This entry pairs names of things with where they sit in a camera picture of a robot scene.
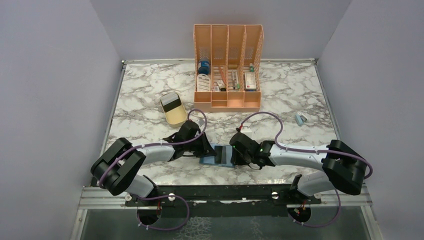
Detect white rounded label card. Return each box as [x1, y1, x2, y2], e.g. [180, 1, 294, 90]
[196, 73, 211, 92]

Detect light blue small clip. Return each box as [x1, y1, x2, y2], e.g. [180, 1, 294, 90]
[294, 111, 308, 127]

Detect silver credit card in tray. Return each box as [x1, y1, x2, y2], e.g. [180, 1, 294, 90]
[159, 91, 179, 105]

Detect blue tape roll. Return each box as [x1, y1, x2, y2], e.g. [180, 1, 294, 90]
[197, 59, 211, 75]

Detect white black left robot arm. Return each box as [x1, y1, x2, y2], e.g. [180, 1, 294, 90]
[90, 120, 217, 206]

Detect white red box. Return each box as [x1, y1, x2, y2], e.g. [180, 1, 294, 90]
[244, 72, 257, 92]

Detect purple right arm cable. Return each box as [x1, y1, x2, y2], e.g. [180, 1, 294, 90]
[236, 111, 374, 229]

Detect black credit card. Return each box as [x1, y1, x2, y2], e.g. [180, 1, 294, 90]
[214, 145, 228, 165]

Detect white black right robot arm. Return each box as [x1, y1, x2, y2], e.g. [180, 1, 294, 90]
[229, 132, 368, 204]

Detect beige oval tray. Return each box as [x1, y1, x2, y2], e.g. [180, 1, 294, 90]
[159, 95, 188, 128]

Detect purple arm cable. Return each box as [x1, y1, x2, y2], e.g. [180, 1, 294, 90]
[97, 108, 208, 232]
[236, 111, 374, 229]

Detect pens in organizer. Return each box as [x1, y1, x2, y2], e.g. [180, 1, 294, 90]
[230, 70, 240, 91]

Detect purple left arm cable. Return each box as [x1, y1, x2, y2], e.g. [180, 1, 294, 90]
[97, 108, 208, 232]

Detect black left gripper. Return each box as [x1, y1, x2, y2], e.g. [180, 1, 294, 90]
[184, 131, 217, 158]

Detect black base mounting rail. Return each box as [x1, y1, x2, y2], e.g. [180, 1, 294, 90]
[125, 184, 321, 218]

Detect orange desk file organizer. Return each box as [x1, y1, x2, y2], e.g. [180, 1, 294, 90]
[193, 24, 264, 113]

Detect small white red packet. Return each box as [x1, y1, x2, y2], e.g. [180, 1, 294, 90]
[212, 86, 221, 92]

